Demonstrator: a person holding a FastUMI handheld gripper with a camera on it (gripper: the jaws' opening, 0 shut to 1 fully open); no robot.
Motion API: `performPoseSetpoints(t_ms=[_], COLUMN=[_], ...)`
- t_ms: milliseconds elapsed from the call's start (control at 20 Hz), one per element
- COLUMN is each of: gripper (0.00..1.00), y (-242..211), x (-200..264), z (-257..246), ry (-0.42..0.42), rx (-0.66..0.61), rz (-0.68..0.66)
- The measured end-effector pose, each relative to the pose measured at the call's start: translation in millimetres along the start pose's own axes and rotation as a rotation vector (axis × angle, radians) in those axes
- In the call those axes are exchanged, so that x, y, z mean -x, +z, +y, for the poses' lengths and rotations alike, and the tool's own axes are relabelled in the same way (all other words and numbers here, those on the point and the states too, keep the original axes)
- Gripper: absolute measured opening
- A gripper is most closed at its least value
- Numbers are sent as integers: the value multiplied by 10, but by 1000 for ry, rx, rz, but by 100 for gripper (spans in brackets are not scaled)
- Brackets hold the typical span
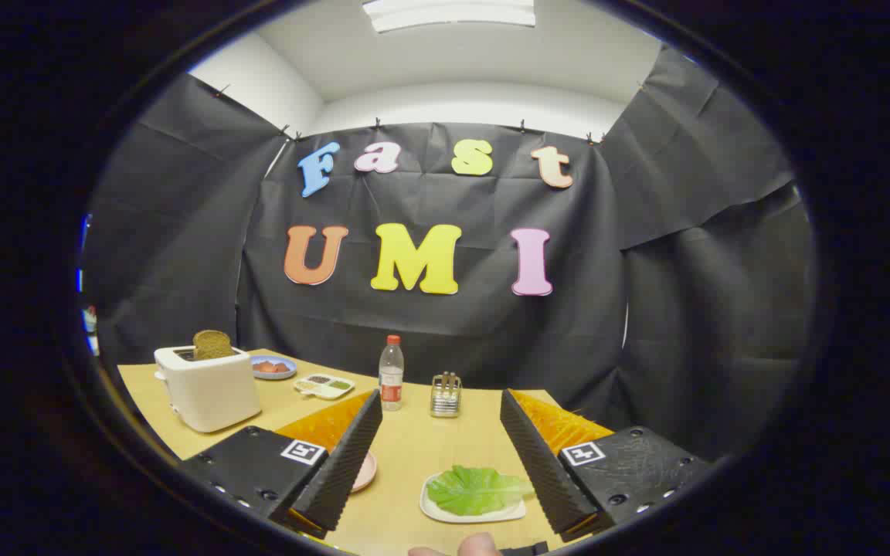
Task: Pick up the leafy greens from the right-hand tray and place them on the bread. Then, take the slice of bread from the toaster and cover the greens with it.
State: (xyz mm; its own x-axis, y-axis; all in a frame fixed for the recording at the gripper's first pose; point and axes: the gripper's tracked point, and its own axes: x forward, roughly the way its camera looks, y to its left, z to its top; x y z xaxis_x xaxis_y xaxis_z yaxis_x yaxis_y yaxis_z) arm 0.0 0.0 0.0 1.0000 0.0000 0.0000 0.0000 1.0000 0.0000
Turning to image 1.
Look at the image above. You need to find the white toaster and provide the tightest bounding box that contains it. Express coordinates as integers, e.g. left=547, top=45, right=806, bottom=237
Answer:
left=154, top=345, right=262, bottom=433

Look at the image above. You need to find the clear bottle with red cap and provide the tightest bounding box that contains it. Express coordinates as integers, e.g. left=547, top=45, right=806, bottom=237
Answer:
left=379, top=334, right=406, bottom=412

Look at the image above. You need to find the green lettuce leaf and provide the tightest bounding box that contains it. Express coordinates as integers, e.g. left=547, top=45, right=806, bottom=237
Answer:
left=426, top=465, right=535, bottom=517

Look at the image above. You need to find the ceiling light panel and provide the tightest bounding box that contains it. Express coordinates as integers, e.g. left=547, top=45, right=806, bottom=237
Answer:
left=362, top=0, right=537, bottom=33

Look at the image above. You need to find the brown toasted bread slice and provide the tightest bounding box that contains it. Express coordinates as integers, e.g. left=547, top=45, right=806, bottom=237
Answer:
left=192, top=330, right=236, bottom=361

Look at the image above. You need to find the white divided seasoning dish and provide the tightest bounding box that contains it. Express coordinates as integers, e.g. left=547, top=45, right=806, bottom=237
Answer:
left=294, top=374, right=356, bottom=401

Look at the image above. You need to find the white square plate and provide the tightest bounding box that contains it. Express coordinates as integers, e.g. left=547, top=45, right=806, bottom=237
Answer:
left=420, top=473, right=527, bottom=524

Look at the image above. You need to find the black backdrop cloth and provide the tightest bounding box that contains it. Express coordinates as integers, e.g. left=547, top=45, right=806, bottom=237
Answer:
left=82, top=46, right=815, bottom=464

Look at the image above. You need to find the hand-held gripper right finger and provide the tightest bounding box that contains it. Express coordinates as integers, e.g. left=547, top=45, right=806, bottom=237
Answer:
left=499, top=388, right=718, bottom=543

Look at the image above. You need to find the wire mesh utensil holder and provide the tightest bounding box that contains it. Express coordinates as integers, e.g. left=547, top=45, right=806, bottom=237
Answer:
left=430, top=377, right=463, bottom=419

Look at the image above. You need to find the pink round plate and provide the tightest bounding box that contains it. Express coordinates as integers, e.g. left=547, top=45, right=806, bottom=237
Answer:
left=350, top=450, right=378, bottom=493

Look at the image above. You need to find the blue plate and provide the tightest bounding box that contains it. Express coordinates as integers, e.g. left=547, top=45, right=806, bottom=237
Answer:
left=250, top=354, right=298, bottom=381

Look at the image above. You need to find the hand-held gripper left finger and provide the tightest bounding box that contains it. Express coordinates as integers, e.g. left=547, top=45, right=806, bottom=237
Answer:
left=181, top=388, right=384, bottom=540

